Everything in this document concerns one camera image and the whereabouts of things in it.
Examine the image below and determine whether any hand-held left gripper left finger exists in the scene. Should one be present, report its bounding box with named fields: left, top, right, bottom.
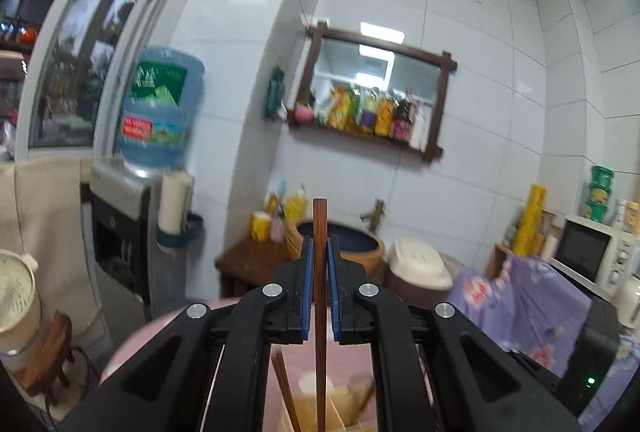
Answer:
left=59, top=234, right=316, bottom=432

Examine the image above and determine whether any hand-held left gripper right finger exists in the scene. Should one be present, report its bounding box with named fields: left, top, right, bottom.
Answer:
left=325, top=234, right=584, bottom=432

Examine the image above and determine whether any dark wooden chopstick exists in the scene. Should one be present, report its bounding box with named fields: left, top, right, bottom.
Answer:
left=277, top=351, right=303, bottom=432
left=271, top=356, right=297, bottom=432
left=312, top=198, right=329, bottom=432

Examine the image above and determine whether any cream plastic utensil holder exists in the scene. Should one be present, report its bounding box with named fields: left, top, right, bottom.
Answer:
left=277, top=382, right=379, bottom=432

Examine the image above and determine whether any brown ceramic basin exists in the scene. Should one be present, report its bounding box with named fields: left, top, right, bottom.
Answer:
left=295, top=221, right=387, bottom=287

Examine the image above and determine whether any white kettle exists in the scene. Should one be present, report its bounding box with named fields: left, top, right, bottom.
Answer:
left=614, top=274, right=640, bottom=329

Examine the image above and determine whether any wooden washstand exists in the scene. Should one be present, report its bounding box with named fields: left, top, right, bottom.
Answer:
left=215, top=234, right=301, bottom=300

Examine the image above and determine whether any yellow cup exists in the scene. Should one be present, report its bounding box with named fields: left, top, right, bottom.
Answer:
left=251, top=211, right=272, bottom=243

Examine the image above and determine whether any yellow dish soap bottle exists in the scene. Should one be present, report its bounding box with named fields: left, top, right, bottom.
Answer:
left=283, top=184, right=307, bottom=225

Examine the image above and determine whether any purple floral cloth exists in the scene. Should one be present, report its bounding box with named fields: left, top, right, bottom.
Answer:
left=444, top=256, right=640, bottom=432

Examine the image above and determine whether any bronze faucet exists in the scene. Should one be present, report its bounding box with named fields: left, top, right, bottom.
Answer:
left=360, top=199, right=387, bottom=233

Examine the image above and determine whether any white lidded brown container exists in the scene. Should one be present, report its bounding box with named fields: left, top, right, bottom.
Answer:
left=384, top=237, right=454, bottom=305

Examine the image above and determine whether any white microwave oven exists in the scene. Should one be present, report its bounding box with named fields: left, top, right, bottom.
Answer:
left=549, top=214, right=640, bottom=299

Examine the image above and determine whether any yellow tall box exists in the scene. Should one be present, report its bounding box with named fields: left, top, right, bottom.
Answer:
left=513, top=184, right=549, bottom=259

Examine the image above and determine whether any wooden framed mirror shelf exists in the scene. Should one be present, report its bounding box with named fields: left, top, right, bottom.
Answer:
left=286, top=18, right=459, bottom=163

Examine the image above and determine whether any white paper cup holder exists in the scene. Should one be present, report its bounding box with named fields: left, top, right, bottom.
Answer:
left=156, top=169, right=204, bottom=259

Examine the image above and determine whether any stack of green cups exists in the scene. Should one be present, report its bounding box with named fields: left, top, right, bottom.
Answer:
left=584, top=166, right=615, bottom=223

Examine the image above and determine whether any pink polka-dot tablecloth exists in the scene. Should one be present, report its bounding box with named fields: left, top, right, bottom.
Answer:
left=99, top=296, right=437, bottom=432

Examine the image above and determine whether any white slim bottle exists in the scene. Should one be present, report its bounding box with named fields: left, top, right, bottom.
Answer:
left=410, top=104, right=432, bottom=151

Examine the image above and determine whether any yellow snack packet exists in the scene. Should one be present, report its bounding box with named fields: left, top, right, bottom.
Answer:
left=316, top=86, right=361, bottom=131

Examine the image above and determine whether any yellow label bottle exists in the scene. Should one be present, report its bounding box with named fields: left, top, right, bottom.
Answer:
left=375, top=94, right=398, bottom=137

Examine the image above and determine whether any dark sauce bottle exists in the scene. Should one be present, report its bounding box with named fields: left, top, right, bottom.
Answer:
left=391, top=90, right=418, bottom=143

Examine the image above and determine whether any grey water dispenser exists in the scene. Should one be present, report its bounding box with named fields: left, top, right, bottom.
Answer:
left=89, top=159, right=157, bottom=320

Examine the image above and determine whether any green hanging packet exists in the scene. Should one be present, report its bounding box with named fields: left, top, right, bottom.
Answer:
left=264, top=66, right=286, bottom=120

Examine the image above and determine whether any blue water jug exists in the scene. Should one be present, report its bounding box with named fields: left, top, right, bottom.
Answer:
left=115, top=45, right=206, bottom=178

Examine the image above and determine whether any beige cloth cover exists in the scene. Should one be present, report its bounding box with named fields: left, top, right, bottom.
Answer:
left=0, top=157, right=108, bottom=348

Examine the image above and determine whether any dark wooden stool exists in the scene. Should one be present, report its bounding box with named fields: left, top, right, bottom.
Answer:
left=14, top=311, right=77, bottom=400

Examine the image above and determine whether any cream electric cooking pot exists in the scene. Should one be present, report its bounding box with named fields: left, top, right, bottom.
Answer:
left=0, top=250, right=42, bottom=355

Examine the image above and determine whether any white framed sliding window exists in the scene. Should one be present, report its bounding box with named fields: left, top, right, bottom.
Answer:
left=14, top=0, right=178, bottom=163

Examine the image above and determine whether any cluttered dark shelf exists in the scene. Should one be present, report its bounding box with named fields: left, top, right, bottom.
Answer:
left=0, top=0, right=66, bottom=163

